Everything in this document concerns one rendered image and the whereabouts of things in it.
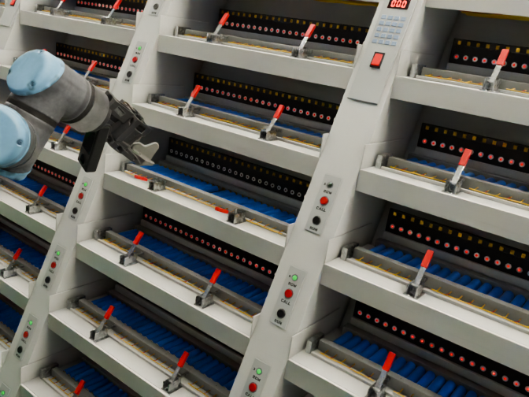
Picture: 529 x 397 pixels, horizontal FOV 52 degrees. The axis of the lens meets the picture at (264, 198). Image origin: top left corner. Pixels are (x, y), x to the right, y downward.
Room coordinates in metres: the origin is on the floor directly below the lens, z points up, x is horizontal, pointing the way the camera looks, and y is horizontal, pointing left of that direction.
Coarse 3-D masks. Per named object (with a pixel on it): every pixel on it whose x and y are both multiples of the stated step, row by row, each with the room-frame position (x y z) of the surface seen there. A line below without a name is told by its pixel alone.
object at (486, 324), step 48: (336, 240) 1.09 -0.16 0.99; (384, 240) 1.19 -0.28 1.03; (432, 240) 1.14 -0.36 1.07; (480, 240) 1.08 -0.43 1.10; (336, 288) 1.08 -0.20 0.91; (384, 288) 1.01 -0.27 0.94; (432, 288) 1.03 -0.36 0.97; (480, 288) 1.02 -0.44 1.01; (528, 288) 1.04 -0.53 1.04; (480, 336) 0.92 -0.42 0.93; (528, 336) 0.91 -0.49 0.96
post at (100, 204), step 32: (192, 0) 1.53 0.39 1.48; (224, 0) 1.63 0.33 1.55; (160, 64) 1.51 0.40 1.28; (192, 64) 1.60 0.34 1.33; (128, 96) 1.48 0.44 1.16; (160, 160) 1.62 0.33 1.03; (96, 192) 1.47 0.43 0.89; (64, 224) 1.51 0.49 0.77; (64, 256) 1.48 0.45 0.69; (64, 288) 1.49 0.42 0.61; (32, 352) 1.47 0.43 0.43; (0, 384) 1.51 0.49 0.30
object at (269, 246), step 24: (120, 168) 1.51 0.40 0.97; (192, 168) 1.53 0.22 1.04; (120, 192) 1.44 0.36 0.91; (144, 192) 1.38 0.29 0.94; (168, 192) 1.38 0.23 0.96; (264, 192) 1.39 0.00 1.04; (168, 216) 1.34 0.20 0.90; (192, 216) 1.29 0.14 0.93; (216, 216) 1.26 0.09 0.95; (240, 240) 1.21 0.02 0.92; (264, 240) 1.17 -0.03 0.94
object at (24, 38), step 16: (16, 16) 1.86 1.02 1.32; (0, 32) 1.89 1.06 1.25; (16, 32) 1.87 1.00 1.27; (32, 32) 1.92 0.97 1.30; (48, 32) 1.96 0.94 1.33; (64, 32) 2.01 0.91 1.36; (0, 48) 1.87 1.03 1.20; (16, 48) 1.89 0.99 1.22; (32, 48) 1.93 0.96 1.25; (48, 48) 1.98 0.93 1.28; (0, 80) 1.88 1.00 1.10; (0, 96) 1.90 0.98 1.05
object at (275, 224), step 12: (132, 168) 1.48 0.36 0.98; (168, 180) 1.40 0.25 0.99; (180, 192) 1.36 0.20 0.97; (192, 192) 1.36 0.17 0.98; (204, 192) 1.34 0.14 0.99; (216, 204) 1.31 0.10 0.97; (228, 204) 1.29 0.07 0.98; (252, 216) 1.25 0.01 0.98; (264, 216) 1.23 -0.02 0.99; (276, 228) 1.21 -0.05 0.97
